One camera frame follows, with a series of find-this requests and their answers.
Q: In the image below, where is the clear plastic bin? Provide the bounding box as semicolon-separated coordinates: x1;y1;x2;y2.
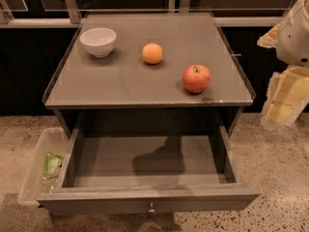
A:
17;127;69;206

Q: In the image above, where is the green snack bag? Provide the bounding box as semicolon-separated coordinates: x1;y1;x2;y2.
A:
42;152;64;180

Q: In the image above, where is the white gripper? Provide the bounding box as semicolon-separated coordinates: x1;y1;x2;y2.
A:
257;0;309;131

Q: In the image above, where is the metal railing frame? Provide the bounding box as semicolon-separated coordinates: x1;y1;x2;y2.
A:
0;0;296;28

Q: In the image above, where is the red apple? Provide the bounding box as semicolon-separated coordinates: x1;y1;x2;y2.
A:
183;65;211;94

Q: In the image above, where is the grey cabinet with glass rim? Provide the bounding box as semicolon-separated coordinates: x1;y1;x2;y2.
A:
43;13;255;131

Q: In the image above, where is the orange fruit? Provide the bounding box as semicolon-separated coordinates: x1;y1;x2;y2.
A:
142;43;163;65

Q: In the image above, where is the metal drawer knob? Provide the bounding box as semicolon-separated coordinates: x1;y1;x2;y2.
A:
148;202;156;215

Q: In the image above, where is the open grey top drawer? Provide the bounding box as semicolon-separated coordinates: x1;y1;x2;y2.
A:
38;127;260;215

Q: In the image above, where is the white ceramic bowl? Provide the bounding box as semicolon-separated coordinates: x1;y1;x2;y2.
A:
79;28;117;58

